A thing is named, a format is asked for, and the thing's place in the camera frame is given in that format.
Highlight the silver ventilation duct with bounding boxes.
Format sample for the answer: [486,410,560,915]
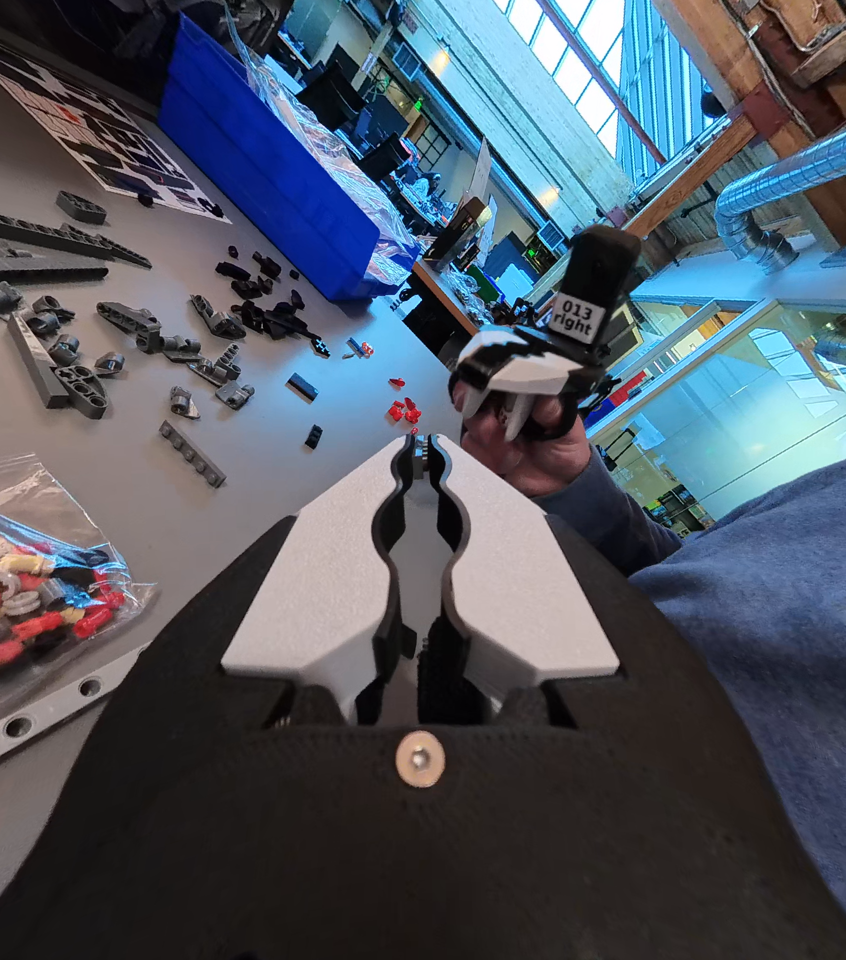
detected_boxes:
[714,97,846,276]

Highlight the background wooden desk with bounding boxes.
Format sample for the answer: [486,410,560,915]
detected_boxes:
[408,255,492,361]

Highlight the pile of dark grey pieces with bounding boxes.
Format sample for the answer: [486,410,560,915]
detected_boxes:
[0,281,258,421]

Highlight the scattered red lego pins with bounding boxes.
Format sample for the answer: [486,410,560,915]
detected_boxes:
[360,339,426,438]

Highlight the pile of black lego pieces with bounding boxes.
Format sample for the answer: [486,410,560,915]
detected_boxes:
[213,243,334,358]

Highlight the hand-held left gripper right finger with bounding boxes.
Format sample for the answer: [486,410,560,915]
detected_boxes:
[420,433,621,725]

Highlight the long dark grey toothed beam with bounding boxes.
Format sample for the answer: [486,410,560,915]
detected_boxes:
[0,251,110,291]

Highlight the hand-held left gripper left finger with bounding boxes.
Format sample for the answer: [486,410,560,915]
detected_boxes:
[220,437,415,727]

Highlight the long dark grey lego plate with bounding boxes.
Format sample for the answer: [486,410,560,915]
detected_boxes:
[6,311,72,411]

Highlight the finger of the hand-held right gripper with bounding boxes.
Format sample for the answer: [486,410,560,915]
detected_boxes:
[455,328,538,417]
[492,357,585,444]

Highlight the printed white parts sheet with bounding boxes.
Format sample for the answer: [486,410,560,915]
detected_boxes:
[0,21,234,226]

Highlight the zip bag of red pins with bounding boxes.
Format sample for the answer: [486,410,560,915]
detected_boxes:
[0,452,160,712]

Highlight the person's right forearm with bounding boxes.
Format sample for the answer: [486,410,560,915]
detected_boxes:
[531,446,687,580]

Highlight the crumpled clear plastic bag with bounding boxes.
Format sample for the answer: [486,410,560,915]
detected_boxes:
[231,26,424,280]

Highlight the person's right hand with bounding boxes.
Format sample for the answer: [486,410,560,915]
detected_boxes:
[459,390,598,502]

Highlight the dark grey lego frame brick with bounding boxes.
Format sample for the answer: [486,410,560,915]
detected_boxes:
[55,189,108,227]

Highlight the blue plastic bin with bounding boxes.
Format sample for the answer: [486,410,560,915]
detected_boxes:
[158,13,383,303]

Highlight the black monitor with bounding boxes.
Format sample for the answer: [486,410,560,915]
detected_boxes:
[295,71,369,133]

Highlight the grey studded lego plate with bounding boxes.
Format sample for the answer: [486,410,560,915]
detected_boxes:
[158,420,228,489]

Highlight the light grey holed lego beam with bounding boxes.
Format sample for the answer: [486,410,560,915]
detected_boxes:
[0,641,156,783]

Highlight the long dark grey holed beam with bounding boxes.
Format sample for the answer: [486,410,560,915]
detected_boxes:
[0,201,153,270]

